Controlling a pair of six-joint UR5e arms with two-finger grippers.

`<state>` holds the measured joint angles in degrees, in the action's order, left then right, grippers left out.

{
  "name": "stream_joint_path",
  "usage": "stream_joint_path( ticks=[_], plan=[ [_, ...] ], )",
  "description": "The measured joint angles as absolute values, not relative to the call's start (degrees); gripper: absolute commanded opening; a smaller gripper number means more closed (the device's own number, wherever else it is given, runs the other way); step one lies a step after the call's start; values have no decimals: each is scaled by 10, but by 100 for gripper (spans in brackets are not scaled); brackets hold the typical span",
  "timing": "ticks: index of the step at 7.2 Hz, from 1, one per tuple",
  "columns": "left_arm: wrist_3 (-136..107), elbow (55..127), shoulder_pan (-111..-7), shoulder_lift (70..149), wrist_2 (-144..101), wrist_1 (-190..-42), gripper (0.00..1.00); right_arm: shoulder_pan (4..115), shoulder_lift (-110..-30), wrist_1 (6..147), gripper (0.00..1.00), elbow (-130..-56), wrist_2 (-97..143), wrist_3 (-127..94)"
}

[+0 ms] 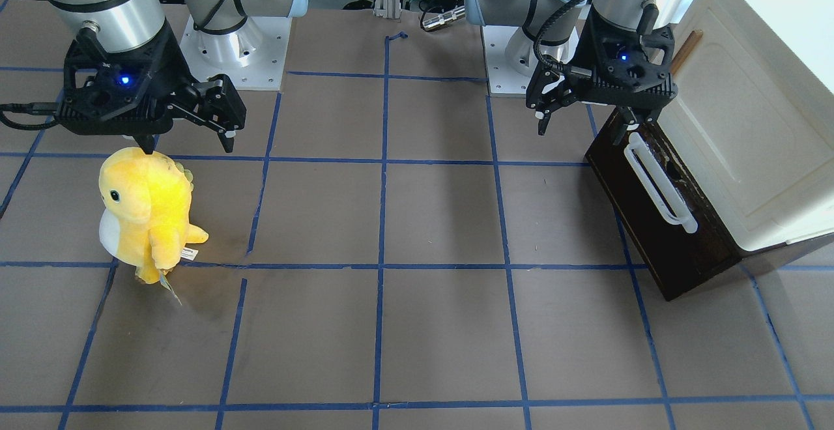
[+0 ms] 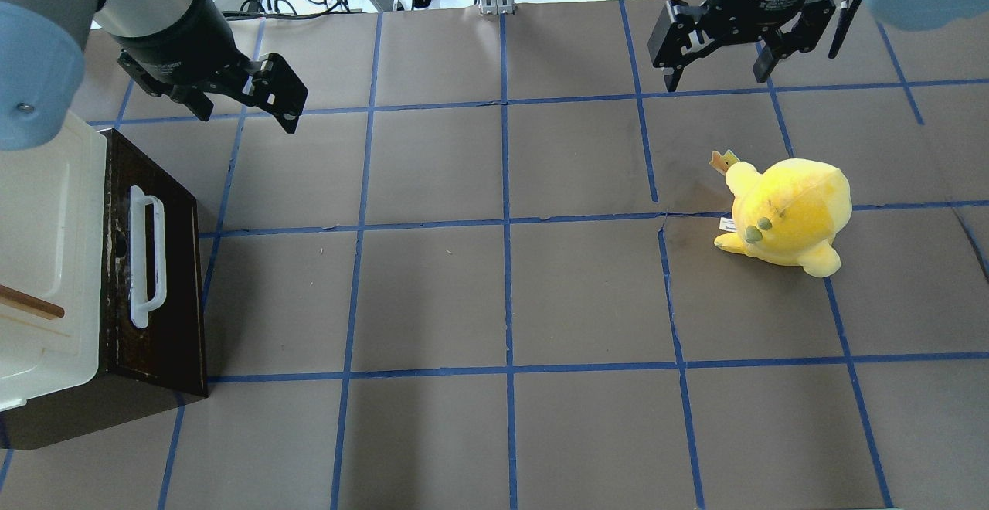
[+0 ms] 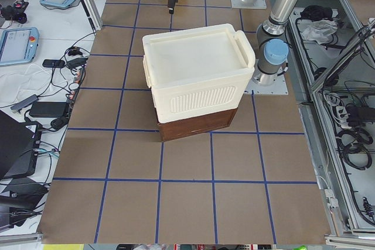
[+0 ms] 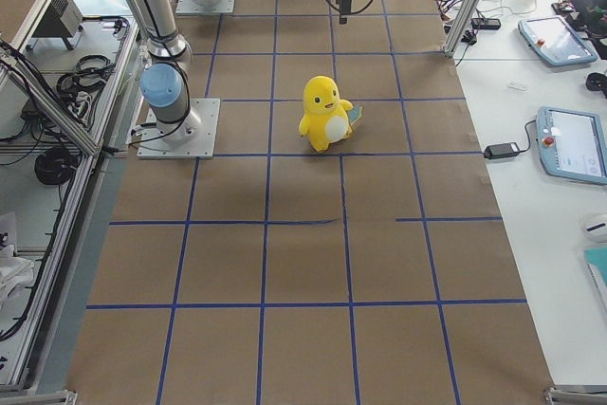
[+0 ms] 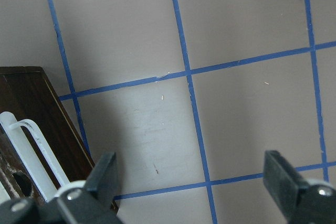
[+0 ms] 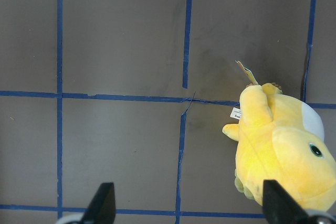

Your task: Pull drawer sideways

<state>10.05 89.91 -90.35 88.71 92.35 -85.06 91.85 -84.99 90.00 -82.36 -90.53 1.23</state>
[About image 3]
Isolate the near blue teach pendant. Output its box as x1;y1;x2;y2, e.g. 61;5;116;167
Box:
1;27;39;66

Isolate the black power adapter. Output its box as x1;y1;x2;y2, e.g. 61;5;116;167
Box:
29;101;68;118

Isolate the black laptop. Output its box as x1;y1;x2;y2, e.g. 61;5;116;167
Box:
1;112;42;179

